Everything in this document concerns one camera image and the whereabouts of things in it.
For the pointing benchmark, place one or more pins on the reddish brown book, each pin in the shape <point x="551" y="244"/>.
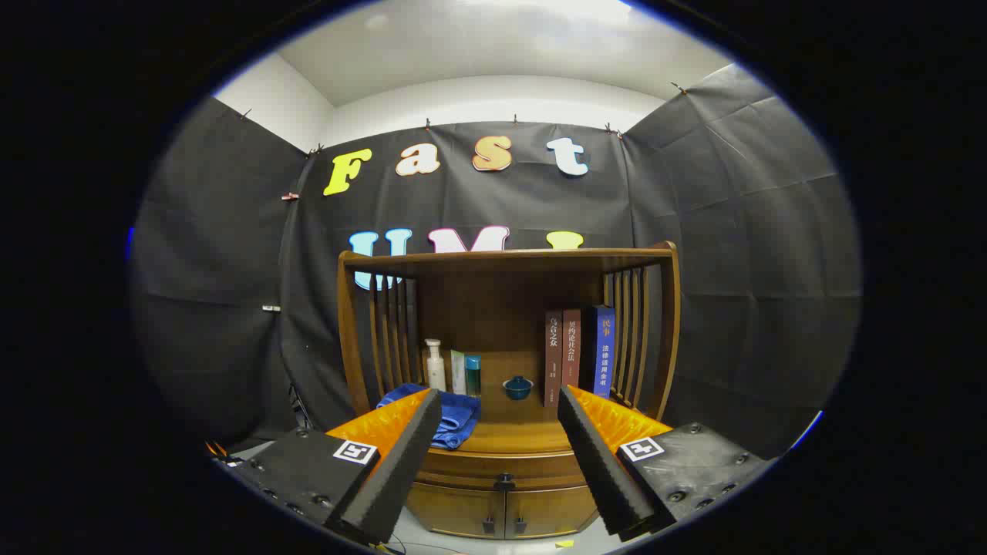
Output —
<point x="571" y="347"/>

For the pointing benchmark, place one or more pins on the wooden drawer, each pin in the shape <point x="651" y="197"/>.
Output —
<point x="501" y="465"/>

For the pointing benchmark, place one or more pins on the blue lidded teacup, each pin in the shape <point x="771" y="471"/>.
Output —
<point x="517" y="389"/>

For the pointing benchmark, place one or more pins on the white and green box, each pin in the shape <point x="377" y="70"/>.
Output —
<point x="458" y="374"/>

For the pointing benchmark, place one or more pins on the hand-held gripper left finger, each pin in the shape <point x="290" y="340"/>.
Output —
<point x="401" y="470"/>

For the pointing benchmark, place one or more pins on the wooden cabinet door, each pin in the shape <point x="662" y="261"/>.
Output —
<point x="547" y="509"/>
<point x="455" y="509"/>

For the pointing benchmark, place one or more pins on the white pump bottle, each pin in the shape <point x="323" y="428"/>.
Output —
<point x="436" y="374"/>

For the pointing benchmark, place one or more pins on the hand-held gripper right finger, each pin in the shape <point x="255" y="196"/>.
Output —
<point x="601" y="470"/>

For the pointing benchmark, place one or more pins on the folded blue towel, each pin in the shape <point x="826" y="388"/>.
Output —
<point x="459" y="416"/>

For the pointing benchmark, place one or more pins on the blue book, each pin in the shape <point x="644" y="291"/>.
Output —
<point x="604" y="354"/>

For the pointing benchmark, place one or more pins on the black backdrop cloth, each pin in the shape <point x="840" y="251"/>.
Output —
<point x="732" y="231"/>

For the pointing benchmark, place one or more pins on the dark brown book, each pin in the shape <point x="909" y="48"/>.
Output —
<point x="553" y="362"/>

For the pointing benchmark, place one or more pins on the wooden countertop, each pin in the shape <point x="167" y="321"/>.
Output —
<point x="517" y="428"/>

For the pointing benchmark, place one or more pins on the wooden cabinet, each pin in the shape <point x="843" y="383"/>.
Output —
<point x="493" y="301"/>

